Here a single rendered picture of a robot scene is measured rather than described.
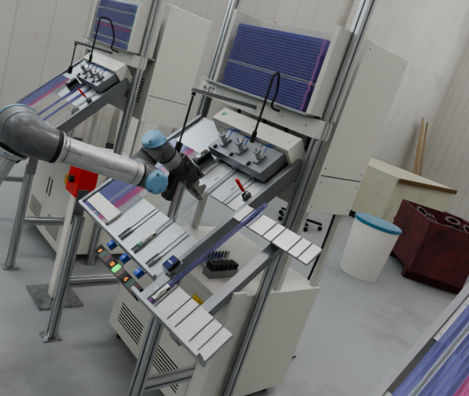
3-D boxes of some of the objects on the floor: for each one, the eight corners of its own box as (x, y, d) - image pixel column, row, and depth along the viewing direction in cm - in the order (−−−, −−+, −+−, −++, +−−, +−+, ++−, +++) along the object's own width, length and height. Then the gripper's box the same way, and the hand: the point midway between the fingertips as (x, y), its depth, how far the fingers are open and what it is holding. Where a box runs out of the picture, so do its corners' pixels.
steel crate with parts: (411, 286, 479) (438, 225, 463) (369, 245, 585) (390, 194, 569) (487, 306, 497) (516, 247, 480) (433, 262, 603) (455, 213, 586)
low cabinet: (338, 187, 963) (353, 149, 944) (437, 235, 797) (457, 190, 777) (278, 177, 849) (294, 134, 829) (379, 231, 682) (401, 178, 662)
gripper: (190, 157, 166) (218, 191, 181) (176, 148, 173) (204, 181, 188) (174, 174, 164) (203, 207, 179) (160, 166, 171) (190, 197, 186)
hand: (197, 198), depth 182 cm, fingers closed, pressing on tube
